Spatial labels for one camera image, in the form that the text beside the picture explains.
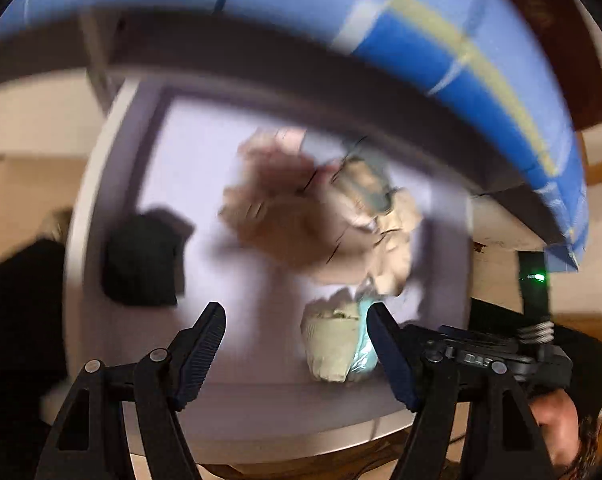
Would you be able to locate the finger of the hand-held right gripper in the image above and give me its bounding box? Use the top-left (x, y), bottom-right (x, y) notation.
top-left (423, 325), bottom-right (520, 368)

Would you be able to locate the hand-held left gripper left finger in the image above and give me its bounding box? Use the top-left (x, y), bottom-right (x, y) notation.
top-left (33, 301), bottom-right (228, 480)

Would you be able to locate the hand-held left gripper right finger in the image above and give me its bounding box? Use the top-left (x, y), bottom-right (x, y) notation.
top-left (366, 302), bottom-right (556, 480)

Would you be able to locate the mint towel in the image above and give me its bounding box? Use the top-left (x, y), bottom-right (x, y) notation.
top-left (348, 280), bottom-right (382, 376)

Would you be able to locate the olive green cloth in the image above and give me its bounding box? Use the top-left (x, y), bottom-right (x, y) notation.
top-left (301, 295), bottom-right (376, 383)

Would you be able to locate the black cloth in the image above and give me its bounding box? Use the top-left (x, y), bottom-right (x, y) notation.
top-left (102, 207), bottom-right (196, 307)

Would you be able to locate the cream cloth bundle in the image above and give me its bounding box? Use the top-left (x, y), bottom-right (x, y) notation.
top-left (331, 160), bottom-right (424, 296)

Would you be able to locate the white drawer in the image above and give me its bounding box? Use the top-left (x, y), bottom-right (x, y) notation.
top-left (63, 77), bottom-right (482, 466)

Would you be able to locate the pink floral cloth bundle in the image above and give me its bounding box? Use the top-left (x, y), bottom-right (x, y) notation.
top-left (218, 127), bottom-right (372, 281)

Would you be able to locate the grey green cloth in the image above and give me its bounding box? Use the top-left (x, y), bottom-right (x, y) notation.
top-left (342, 140), bottom-right (399, 216)

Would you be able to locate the person's right hand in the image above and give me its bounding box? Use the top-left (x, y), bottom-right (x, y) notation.
top-left (531, 389), bottom-right (586, 466)

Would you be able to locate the dark floral garment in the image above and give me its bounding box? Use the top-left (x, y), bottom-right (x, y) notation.
top-left (566, 410), bottom-right (602, 480)

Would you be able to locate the blue plaid bed sheet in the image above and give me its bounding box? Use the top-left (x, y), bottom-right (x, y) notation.
top-left (0, 0), bottom-right (589, 273)

